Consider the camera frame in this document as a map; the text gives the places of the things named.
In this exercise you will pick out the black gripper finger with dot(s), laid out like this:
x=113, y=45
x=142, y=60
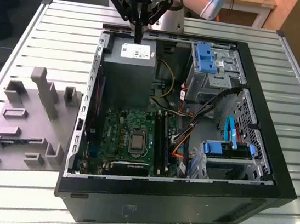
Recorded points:
x=120, y=3
x=161, y=8

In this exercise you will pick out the green motherboard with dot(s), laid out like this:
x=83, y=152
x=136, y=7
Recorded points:
x=114, y=129

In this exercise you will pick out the blue carrier with disk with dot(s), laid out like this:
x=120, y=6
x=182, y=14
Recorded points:
x=213, y=148

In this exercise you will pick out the grey parts rack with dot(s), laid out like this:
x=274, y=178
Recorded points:
x=27, y=118

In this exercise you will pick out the light blue drive carrier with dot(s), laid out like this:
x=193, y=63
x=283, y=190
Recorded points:
x=205, y=58

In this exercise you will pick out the white board connector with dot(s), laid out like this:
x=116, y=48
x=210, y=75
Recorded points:
x=173, y=139

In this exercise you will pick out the black graphics card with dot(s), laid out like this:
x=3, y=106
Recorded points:
x=128, y=168

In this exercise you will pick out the metal drive cage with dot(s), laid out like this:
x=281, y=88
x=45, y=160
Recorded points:
x=220, y=80

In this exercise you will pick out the silver CPU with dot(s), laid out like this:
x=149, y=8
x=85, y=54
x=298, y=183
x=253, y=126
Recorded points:
x=137, y=142

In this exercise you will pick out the blue port block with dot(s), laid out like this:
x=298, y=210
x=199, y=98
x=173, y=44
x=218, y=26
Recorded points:
x=94, y=151

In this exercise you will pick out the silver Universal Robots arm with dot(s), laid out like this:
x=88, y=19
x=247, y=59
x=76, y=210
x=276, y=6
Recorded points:
x=173, y=21

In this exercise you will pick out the black RAM slot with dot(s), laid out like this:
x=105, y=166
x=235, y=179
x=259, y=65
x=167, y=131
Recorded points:
x=156, y=143

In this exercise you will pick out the metal disk bay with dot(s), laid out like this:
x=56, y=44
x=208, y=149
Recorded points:
x=242, y=163

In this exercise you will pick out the black PC case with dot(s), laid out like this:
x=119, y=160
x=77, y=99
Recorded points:
x=154, y=203

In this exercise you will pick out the grey power supply unit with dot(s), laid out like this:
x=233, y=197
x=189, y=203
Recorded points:
x=126, y=81

